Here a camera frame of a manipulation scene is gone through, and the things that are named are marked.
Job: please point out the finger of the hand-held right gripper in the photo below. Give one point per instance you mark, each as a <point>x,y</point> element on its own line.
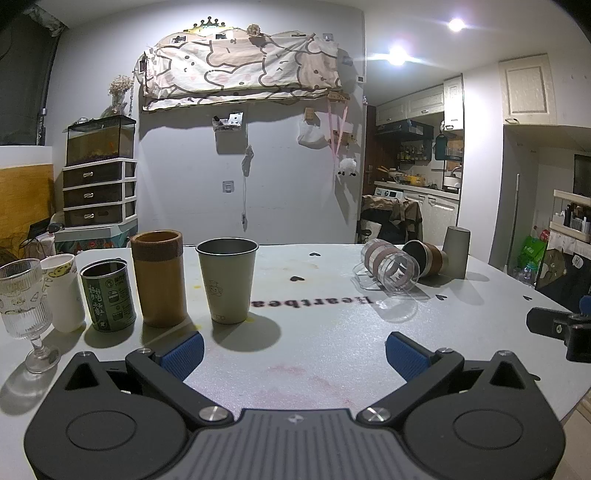
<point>551,325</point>

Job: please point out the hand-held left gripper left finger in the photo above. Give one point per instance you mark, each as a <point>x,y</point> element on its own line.
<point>184,354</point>

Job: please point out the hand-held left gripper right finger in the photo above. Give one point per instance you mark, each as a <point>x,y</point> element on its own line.
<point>405,356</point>

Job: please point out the clear glass cup brown bands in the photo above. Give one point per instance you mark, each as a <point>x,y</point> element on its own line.
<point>390,265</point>

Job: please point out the brown bamboo cup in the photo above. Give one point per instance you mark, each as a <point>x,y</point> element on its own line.
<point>160,281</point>

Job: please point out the grey metal cup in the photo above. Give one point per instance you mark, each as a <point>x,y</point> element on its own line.
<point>227,281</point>

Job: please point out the black cup brown sleeve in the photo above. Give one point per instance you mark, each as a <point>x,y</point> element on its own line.
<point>427,259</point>

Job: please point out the plain grey cup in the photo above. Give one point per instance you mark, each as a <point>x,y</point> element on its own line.
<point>457,251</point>

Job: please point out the white printed paper cup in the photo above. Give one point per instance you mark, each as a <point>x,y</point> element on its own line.
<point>64,295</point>

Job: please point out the black bag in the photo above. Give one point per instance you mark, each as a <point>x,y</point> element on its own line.
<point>565,272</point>

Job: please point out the green plastic bag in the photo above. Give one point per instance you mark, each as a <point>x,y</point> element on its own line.
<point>534,251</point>

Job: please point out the green tin can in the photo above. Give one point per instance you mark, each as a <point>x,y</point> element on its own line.
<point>108,297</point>

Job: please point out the white storage shelf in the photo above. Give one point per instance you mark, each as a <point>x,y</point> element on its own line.
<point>572,214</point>

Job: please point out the chair with brown clothing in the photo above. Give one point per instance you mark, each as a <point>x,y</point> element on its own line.
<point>397,217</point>

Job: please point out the teal storage box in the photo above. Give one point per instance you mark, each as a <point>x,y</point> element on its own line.
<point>101,237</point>

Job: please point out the white washing machine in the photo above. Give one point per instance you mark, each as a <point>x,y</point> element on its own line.
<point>388,192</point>

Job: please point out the ribbed glass goblet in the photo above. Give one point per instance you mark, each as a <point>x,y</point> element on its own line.
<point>21,300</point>

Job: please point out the white plastic drawer unit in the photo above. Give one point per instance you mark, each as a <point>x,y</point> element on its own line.
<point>99,191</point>

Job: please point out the plush sheep toy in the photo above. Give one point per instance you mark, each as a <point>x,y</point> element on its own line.
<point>347,167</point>

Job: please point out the grey hanging toy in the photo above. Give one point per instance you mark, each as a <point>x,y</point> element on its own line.
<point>248,160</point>

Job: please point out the wooden board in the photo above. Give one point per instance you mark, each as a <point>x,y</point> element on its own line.
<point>23,198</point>

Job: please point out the glass fish tank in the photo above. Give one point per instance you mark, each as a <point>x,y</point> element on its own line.
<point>99,141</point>

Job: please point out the pink ribbon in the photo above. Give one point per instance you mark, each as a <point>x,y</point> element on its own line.
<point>333,134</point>

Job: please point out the white hanging bag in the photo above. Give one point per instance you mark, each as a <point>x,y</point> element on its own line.
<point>311,136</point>

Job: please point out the white kitchen cabinets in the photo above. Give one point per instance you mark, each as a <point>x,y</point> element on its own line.
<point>418,106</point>

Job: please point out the dried flower bunch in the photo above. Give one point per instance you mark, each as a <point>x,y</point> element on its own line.
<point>121,90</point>

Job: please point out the printed blanket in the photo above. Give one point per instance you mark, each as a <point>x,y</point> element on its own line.
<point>240,64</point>

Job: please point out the ceiling light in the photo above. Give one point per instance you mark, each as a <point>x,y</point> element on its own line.
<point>456,24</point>
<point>397,55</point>

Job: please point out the dark curtain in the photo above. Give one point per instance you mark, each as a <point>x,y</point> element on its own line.
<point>23,69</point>

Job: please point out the gold crown decoration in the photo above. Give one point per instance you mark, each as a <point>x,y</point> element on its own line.
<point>207,25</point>

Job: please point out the clear wall hook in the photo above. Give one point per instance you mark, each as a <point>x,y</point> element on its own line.
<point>227,186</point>

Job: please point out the white wall cabinet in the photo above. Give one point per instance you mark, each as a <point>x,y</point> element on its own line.
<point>527,90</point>

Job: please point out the small wall shelf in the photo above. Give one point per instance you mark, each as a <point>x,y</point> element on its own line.
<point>228,121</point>

